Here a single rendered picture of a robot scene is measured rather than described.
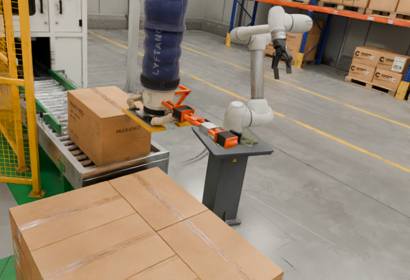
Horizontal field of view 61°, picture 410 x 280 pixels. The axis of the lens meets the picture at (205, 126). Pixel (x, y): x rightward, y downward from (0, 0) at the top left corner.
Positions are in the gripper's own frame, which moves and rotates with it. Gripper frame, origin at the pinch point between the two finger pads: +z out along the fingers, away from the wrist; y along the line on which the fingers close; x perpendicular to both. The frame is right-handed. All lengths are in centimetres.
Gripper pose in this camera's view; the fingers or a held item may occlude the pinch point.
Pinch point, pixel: (282, 74)
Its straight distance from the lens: 212.6
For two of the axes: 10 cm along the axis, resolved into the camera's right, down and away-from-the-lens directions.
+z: 0.9, 9.9, -0.9
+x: 9.4, -0.5, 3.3
